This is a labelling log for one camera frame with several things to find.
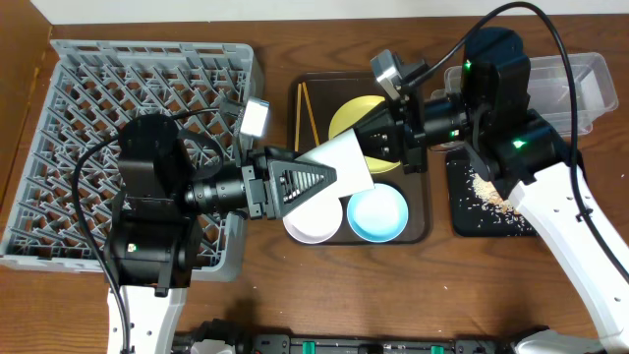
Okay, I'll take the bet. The white paper cup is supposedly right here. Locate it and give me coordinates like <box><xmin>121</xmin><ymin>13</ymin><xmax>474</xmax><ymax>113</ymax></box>
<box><xmin>297</xmin><ymin>130</ymin><xmax>374</xmax><ymax>198</ymax></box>

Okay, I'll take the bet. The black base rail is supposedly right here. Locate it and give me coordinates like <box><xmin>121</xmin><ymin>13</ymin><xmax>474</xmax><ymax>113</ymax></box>
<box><xmin>170</xmin><ymin>320</ymin><xmax>609</xmax><ymax>354</ymax></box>

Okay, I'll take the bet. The clear plastic bin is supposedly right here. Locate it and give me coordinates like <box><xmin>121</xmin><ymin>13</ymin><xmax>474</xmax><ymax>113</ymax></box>
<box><xmin>430</xmin><ymin>51</ymin><xmax>619</xmax><ymax>148</ymax></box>

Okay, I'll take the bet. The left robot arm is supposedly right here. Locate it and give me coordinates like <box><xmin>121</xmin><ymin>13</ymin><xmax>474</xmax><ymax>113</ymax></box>
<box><xmin>104</xmin><ymin>114</ymin><xmax>337</xmax><ymax>353</ymax></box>

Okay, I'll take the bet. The wooden chopstick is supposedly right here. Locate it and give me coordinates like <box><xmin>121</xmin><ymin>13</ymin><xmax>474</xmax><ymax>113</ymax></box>
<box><xmin>294</xmin><ymin>83</ymin><xmax>303</xmax><ymax>151</ymax></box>
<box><xmin>302</xmin><ymin>82</ymin><xmax>320</xmax><ymax>147</ymax></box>

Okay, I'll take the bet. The light blue bowl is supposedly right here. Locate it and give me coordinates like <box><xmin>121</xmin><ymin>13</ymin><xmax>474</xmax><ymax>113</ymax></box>
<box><xmin>346</xmin><ymin>183</ymin><xmax>409</xmax><ymax>243</ymax></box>

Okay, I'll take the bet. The black food waste tray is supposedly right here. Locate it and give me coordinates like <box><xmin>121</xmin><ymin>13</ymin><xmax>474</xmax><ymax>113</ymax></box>
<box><xmin>445</xmin><ymin>149</ymin><xmax>537</xmax><ymax>237</ymax></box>

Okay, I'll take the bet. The dark brown serving tray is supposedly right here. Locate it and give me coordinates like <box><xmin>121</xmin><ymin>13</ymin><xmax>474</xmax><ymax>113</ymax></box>
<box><xmin>286</xmin><ymin>69</ymin><xmax>433</xmax><ymax>246</ymax></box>

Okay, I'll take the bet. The white pink bowl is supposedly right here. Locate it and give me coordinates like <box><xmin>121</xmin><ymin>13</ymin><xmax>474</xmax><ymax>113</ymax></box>
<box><xmin>283</xmin><ymin>194</ymin><xmax>343</xmax><ymax>245</ymax></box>

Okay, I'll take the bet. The pile of rice scraps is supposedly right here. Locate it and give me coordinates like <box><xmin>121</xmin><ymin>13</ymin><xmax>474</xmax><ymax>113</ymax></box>
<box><xmin>472</xmin><ymin>173</ymin><xmax>518</xmax><ymax>214</ymax></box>

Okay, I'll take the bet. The yellow plate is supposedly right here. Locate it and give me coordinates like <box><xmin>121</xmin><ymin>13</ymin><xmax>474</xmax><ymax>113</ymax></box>
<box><xmin>327</xmin><ymin>95</ymin><xmax>400</xmax><ymax>174</ymax></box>

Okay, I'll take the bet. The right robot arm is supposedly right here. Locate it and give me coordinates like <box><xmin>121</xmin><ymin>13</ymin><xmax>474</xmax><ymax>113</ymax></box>
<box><xmin>354</xmin><ymin>28</ymin><xmax>628</xmax><ymax>353</ymax></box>

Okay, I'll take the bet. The grey dishwasher rack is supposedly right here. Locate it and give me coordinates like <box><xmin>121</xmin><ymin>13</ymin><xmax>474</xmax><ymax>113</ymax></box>
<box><xmin>1</xmin><ymin>39</ymin><xmax>264</xmax><ymax>272</ymax></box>

